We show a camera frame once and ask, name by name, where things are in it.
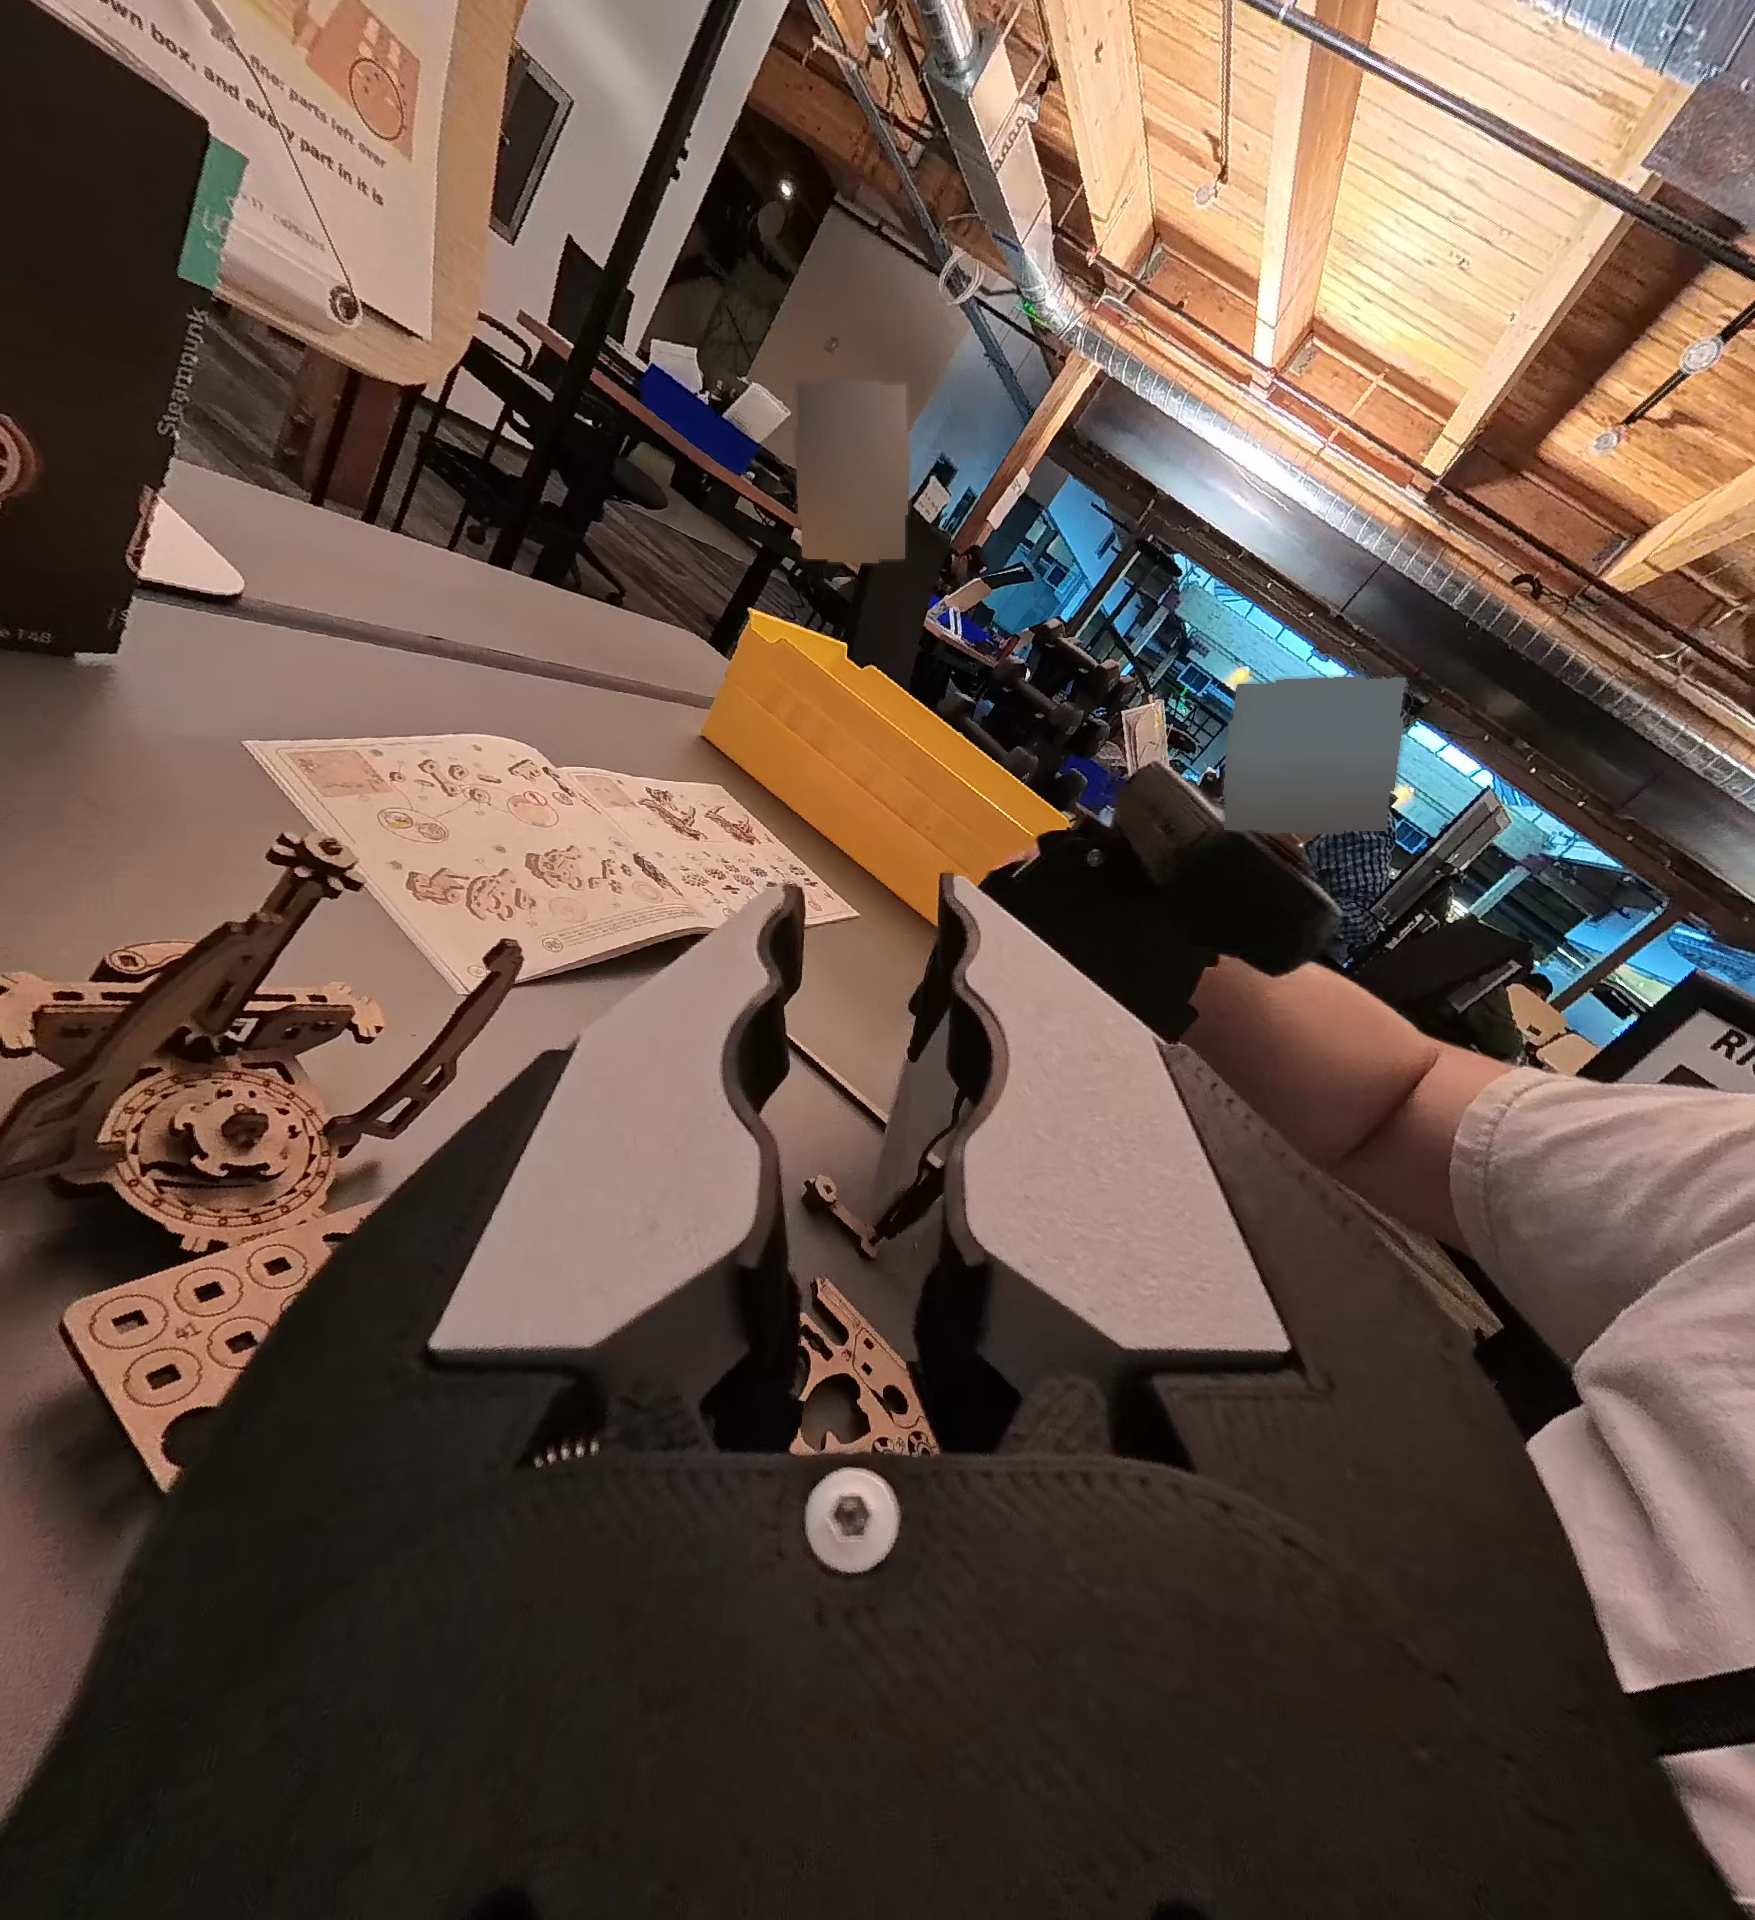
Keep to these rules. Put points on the wooden sheet with round parts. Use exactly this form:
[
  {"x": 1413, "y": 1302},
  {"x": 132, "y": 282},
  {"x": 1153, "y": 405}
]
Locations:
[{"x": 172, "y": 1336}]

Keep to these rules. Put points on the brown office desk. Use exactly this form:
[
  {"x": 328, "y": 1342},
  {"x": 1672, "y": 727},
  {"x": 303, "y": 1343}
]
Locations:
[{"x": 757, "y": 488}]

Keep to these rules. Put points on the black kit box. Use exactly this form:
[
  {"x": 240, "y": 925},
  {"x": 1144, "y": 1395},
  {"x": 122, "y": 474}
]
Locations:
[{"x": 37, "y": 302}]

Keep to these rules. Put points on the blue plastic bin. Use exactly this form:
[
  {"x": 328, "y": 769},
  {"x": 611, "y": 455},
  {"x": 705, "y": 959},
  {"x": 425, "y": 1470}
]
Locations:
[{"x": 697, "y": 420}]

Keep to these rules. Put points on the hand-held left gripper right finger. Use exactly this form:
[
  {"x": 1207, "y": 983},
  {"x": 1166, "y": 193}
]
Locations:
[{"x": 1102, "y": 1201}]

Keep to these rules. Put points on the black metal pole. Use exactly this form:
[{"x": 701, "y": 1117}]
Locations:
[{"x": 623, "y": 270}]

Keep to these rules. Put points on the thin wooden stick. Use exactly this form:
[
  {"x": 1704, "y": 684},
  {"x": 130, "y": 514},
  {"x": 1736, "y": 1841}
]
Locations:
[{"x": 840, "y": 1075}]

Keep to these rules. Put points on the small wooden key-shaped part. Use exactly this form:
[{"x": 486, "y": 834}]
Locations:
[{"x": 836, "y": 1209}]

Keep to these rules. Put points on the yellow plastic bin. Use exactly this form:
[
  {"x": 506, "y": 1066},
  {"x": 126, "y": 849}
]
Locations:
[{"x": 863, "y": 751}]

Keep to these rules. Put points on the dumbbell rack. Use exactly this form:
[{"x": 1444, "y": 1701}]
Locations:
[{"x": 1042, "y": 698}]

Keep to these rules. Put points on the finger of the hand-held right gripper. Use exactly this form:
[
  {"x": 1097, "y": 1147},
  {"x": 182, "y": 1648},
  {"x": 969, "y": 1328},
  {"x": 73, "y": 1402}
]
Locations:
[{"x": 910, "y": 1126}]

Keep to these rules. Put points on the wooden model assembly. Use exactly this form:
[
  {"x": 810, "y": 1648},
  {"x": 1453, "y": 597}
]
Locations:
[{"x": 203, "y": 1109}]

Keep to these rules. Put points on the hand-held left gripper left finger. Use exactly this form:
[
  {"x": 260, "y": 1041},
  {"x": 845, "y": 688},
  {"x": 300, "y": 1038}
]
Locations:
[{"x": 608, "y": 1201}]

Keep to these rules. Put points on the person's right forearm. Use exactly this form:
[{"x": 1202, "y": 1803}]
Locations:
[{"x": 1343, "y": 1080}]

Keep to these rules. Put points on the black framed marker sign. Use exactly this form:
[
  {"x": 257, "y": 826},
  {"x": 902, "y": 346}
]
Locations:
[{"x": 1748, "y": 1049}]

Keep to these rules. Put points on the printed paper poster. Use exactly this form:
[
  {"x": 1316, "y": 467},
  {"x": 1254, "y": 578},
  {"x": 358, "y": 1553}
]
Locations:
[{"x": 322, "y": 136}]

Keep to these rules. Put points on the person's right hand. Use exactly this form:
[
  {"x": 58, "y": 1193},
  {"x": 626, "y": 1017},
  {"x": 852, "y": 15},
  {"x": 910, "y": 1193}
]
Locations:
[{"x": 1275, "y": 909}]

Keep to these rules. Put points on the white rounded base plate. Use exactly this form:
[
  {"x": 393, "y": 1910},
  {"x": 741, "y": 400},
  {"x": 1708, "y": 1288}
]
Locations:
[{"x": 189, "y": 563}]

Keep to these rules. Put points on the light wooden board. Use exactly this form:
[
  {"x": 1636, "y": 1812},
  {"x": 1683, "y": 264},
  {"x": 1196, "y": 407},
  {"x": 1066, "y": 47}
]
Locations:
[{"x": 475, "y": 197}]

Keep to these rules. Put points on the black office chair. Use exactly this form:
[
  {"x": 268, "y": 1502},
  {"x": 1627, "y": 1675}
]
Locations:
[{"x": 623, "y": 488}]

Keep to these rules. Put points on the open instruction booklet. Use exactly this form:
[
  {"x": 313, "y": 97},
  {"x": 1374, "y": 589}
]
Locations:
[{"x": 517, "y": 840}]

